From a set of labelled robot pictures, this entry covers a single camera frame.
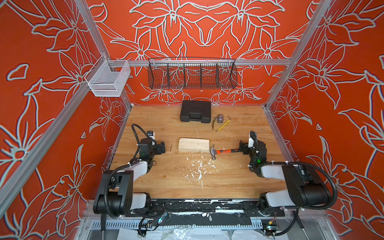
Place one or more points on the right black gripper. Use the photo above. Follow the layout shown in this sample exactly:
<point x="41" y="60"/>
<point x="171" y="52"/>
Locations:
<point x="245" y="147"/>

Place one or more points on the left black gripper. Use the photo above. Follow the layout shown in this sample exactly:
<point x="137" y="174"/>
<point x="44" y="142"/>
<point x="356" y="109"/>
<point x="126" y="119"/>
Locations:
<point x="159" y="148"/>

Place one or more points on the light wooden block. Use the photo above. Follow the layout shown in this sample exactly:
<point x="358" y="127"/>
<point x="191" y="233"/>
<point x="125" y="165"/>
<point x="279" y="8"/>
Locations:
<point x="188" y="145"/>

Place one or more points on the orange black claw hammer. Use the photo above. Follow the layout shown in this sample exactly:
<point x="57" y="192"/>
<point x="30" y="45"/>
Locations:
<point x="214" y="152"/>

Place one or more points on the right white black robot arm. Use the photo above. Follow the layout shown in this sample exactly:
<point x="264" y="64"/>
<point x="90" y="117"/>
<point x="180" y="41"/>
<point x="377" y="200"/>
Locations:
<point x="307" y="186"/>

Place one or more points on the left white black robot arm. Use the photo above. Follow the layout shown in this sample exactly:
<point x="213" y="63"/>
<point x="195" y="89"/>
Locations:
<point x="115" y="196"/>

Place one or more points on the yellow hex key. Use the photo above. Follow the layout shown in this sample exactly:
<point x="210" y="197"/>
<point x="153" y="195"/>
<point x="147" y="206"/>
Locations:
<point x="224" y="124"/>

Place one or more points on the steel ball valve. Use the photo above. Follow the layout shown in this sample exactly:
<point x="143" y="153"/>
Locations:
<point x="218" y="119"/>

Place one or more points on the black plastic tool case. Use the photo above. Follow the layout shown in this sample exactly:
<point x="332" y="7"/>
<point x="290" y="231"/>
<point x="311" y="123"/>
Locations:
<point x="196" y="111"/>

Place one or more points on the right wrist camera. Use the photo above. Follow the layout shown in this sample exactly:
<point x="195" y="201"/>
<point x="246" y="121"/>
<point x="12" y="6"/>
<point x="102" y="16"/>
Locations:
<point x="252" y="139"/>

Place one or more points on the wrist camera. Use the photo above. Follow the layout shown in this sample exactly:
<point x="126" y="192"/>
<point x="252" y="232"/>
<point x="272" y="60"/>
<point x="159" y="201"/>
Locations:
<point x="252" y="139"/>
<point x="151" y="134"/>

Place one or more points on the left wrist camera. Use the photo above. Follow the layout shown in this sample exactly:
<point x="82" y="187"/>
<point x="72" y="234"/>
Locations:
<point x="151" y="134"/>

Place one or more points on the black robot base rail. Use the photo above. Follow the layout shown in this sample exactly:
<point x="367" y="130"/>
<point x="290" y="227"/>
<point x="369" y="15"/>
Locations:
<point x="247" y="207"/>

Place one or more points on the black wire wall basket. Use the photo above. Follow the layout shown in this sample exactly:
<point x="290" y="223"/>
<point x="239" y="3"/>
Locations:
<point x="192" y="73"/>

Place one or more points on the white mesh wall basket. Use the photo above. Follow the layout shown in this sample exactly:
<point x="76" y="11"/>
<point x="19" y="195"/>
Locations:
<point x="108" y="78"/>

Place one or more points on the black handled screwdriver left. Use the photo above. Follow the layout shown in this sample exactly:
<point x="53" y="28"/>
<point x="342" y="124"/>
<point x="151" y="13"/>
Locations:
<point x="103" y="222"/>

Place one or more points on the black handled screwdriver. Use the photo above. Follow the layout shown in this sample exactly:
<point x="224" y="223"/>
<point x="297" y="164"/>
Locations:
<point x="302" y="226"/>
<point x="103" y="222"/>

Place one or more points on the black handled screwdriver right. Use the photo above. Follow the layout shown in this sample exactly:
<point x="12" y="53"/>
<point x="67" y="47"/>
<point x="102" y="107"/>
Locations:
<point x="302" y="226"/>

